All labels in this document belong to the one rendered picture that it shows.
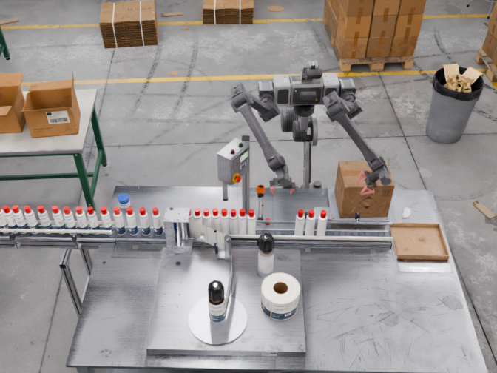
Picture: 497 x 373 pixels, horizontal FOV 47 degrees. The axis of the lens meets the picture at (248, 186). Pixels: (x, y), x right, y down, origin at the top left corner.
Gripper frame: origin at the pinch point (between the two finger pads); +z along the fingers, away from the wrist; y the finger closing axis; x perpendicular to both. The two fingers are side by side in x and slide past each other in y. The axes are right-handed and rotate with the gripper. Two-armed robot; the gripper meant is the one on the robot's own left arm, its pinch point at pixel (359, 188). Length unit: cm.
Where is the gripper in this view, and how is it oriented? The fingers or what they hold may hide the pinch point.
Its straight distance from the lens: 336.2
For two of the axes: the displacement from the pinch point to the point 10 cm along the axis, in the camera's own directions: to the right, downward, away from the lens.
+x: 7.7, 4.2, 4.8
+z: -6.3, 5.9, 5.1
